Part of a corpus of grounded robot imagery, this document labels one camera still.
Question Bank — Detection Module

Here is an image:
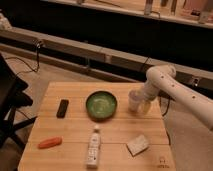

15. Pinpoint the black cable on floor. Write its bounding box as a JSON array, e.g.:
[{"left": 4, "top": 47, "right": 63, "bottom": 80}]
[{"left": 4, "top": 39, "right": 45, "bottom": 76}]

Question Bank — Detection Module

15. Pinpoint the white plastic bottle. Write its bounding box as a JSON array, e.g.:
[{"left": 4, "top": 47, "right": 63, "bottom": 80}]
[{"left": 86, "top": 125, "right": 101, "bottom": 169}]

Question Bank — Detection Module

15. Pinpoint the black remote control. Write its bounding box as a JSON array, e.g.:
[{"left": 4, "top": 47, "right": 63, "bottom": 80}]
[{"left": 56, "top": 99, "right": 69, "bottom": 118}]

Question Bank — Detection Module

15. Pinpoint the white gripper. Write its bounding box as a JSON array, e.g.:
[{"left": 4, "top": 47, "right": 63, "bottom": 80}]
[{"left": 139, "top": 82, "right": 158, "bottom": 114}]

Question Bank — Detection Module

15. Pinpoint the black office chair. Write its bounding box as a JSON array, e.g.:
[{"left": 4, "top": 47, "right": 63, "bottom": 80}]
[{"left": 0, "top": 53, "right": 36, "bottom": 149}]

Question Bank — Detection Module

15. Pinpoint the orange carrot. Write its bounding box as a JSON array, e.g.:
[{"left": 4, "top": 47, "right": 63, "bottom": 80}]
[{"left": 38, "top": 137, "right": 62, "bottom": 149}]

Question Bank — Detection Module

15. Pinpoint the white ceramic cup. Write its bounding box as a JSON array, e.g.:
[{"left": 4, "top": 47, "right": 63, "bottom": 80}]
[{"left": 128, "top": 90, "right": 142, "bottom": 112}]

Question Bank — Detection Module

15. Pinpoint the long metal rail beam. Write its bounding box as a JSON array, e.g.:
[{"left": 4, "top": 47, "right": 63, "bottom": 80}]
[{"left": 0, "top": 28, "right": 213, "bottom": 87}]

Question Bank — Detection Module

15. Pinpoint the white sponge block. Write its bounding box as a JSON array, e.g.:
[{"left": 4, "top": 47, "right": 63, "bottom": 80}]
[{"left": 127, "top": 134, "right": 149, "bottom": 156}]

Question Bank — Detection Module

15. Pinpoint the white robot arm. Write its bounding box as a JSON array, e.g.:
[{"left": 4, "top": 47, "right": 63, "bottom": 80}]
[{"left": 139, "top": 65, "right": 213, "bottom": 131}]

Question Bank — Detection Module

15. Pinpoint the green ceramic bowl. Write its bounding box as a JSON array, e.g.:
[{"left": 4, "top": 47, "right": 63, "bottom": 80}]
[{"left": 86, "top": 91, "right": 117, "bottom": 121}]

